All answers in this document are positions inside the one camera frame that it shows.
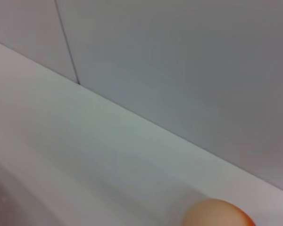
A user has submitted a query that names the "pale round peach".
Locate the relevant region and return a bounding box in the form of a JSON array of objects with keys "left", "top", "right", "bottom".
[{"left": 182, "top": 198, "right": 257, "bottom": 226}]

